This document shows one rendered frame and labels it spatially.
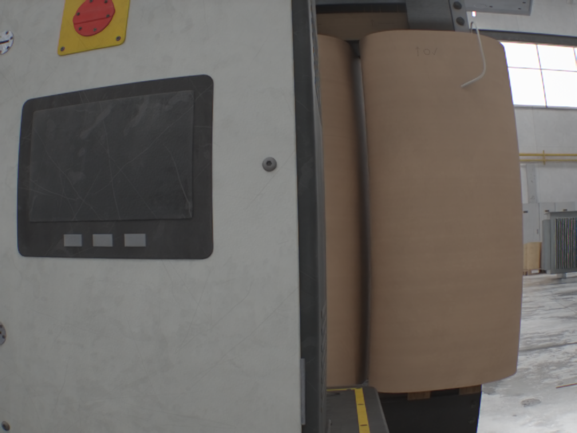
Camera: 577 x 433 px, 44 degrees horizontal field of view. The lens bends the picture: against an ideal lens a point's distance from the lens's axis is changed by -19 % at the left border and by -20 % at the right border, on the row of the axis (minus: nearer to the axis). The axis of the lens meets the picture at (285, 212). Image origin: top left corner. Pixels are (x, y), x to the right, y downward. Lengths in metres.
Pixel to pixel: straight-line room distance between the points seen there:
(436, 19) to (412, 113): 0.28
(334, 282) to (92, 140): 1.42
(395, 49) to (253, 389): 1.47
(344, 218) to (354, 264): 0.11
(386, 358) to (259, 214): 1.41
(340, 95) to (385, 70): 0.14
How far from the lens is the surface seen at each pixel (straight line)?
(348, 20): 2.11
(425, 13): 2.00
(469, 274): 1.86
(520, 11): 2.63
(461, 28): 2.05
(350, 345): 1.98
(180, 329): 0.54
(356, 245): 2.00
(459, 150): 1.88
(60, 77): 0.58
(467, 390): 1.99
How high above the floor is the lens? 0.52
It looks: 4 degrees up
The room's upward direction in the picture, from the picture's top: 1 degrees counter-clockwise
